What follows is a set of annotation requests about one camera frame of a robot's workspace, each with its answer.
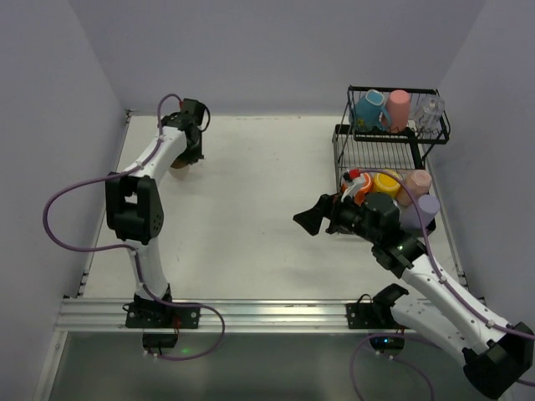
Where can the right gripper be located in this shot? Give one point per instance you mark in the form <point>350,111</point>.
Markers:
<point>331,213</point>

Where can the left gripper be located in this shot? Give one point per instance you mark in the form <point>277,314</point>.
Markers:
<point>195,149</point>

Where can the beige cup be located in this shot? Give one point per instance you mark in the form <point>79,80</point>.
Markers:
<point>180,169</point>

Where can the yellow mug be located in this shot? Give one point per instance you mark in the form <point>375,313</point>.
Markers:
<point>387,183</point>

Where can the pink ceramic mug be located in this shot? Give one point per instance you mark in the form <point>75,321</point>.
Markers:
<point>418,182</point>

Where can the lavender cup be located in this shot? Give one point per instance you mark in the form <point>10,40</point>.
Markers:
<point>417,216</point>

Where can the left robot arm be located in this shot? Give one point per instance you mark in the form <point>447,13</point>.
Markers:
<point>134,211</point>

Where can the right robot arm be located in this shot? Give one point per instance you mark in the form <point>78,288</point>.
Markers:
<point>493,353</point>

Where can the black dish rack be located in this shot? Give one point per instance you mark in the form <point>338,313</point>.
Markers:
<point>380,149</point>

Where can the clear glass upper rack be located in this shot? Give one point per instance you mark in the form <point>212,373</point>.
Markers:
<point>427,113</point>

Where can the blue mug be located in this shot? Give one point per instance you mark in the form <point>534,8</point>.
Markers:
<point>369,112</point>

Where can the pink tumbler cup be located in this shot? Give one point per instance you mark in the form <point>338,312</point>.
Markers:
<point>398,107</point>

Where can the right control box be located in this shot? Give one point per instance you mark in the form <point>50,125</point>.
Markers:
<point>387,346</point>

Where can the control box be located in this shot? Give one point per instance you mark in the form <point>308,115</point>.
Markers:
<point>158,343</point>
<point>387,346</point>

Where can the left control box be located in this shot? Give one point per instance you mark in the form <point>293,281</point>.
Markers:
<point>158,343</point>

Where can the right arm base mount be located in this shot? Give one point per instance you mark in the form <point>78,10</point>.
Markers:
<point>370,313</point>

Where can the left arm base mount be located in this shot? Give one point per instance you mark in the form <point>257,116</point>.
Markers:
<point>155,316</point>

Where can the aluminium mounting rail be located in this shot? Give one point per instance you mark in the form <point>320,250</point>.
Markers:
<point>241,316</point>

